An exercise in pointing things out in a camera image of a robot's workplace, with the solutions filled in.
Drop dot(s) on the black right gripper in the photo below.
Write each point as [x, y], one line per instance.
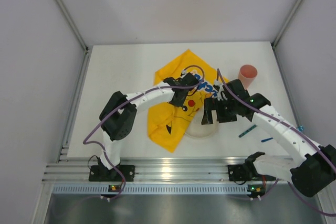
[218, 107]

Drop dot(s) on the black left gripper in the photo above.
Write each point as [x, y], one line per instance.
[180, 98]

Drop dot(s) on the cream bear plate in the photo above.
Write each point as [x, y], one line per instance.
[197, 130]

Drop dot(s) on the yellow Pikachu placemat cloth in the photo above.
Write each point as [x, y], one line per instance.
[166, 123]

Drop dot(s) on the pink plastic cup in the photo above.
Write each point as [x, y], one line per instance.
[247, 74]

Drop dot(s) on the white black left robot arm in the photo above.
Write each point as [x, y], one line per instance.
[117, 120]

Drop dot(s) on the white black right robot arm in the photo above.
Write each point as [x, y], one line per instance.
[312, 166]

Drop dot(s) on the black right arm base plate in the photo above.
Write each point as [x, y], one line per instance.
[243, 173]

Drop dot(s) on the aluminium frame rail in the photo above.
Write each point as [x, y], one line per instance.
[161, 170]

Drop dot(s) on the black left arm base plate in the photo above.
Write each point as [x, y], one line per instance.
[102, 174]

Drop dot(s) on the white perforated cable duct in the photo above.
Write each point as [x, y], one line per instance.
[152, 189]

